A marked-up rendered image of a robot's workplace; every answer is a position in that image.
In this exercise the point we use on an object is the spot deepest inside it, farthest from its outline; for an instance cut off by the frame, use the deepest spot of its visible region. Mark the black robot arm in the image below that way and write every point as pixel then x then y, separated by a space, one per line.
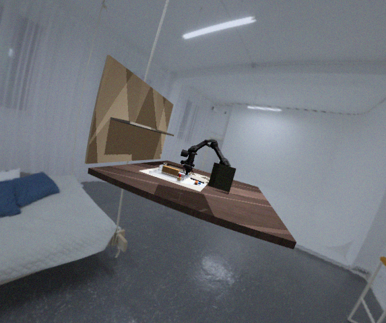
pixel 193 151

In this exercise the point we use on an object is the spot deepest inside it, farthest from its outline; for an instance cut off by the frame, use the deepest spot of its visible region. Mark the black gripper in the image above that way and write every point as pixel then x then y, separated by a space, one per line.
pixel 189 165

